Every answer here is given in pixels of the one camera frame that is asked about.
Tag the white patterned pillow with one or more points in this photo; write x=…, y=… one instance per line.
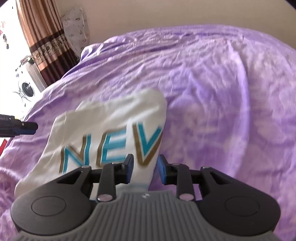
x=76, y=29

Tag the white washing machine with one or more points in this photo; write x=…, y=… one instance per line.
x=29, y=82

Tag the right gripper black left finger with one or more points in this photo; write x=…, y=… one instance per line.
x=67, y=202

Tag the brown striped curtain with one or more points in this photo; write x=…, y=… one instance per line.
x=45, y=36

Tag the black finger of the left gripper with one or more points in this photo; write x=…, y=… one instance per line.
x=11, y=127

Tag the purple floral bed sheet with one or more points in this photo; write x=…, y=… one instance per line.
x=230, y=96

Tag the white shirt with teal letters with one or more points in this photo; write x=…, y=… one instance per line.
x=99, y=133

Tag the red box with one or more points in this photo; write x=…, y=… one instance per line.
x=3, y=145

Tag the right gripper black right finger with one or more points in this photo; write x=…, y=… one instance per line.
x=224, y=202

